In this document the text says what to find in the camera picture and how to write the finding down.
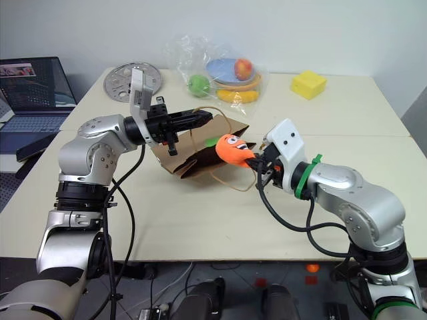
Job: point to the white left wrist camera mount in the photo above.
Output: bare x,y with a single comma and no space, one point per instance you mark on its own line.
138,90

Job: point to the grey perforated board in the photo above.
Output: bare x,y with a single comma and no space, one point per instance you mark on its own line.
8,190

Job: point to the round perforated metal disc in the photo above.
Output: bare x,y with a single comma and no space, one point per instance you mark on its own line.
116,83

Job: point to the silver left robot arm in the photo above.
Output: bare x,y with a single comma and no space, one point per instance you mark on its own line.
100,133

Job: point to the green toy apple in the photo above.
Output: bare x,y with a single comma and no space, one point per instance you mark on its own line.
198,85

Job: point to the red square button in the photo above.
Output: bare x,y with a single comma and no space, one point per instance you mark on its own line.
311,280

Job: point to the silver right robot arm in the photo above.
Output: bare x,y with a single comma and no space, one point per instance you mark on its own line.
350,186

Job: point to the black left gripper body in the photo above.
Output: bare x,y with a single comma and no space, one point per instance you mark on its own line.
160,125

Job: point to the orange carrot plush toy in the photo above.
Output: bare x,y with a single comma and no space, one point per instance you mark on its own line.
230,148

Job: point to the clear plastic bag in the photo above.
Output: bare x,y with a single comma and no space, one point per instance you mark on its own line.
187,60

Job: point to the yellow toy fruit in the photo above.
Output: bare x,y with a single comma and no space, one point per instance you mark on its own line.
237,96

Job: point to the brown paper bag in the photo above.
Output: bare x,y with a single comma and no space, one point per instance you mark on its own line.
200,160

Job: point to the yellow cheese block toy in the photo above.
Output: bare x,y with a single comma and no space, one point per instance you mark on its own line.
308,85

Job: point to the orange bowl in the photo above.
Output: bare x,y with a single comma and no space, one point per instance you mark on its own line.
255,83

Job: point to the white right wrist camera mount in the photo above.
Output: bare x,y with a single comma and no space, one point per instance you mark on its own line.
287,136

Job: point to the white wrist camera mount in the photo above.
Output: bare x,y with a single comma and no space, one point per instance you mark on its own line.
287,136
138,90

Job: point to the blue plate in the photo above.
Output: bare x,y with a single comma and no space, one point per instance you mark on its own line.
220,68

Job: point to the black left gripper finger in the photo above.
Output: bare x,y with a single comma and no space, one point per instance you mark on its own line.
193,115
195,124

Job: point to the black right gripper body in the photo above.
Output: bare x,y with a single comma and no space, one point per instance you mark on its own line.
268,166

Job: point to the dark rounded shape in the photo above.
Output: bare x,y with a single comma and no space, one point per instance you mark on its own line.
203,298
280,301

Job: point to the red toy peach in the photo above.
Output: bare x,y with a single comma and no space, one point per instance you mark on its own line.
243,68

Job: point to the orange round button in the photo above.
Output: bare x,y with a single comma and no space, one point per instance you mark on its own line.
312,267

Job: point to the open dark laptop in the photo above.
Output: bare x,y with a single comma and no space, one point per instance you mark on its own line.
33,86

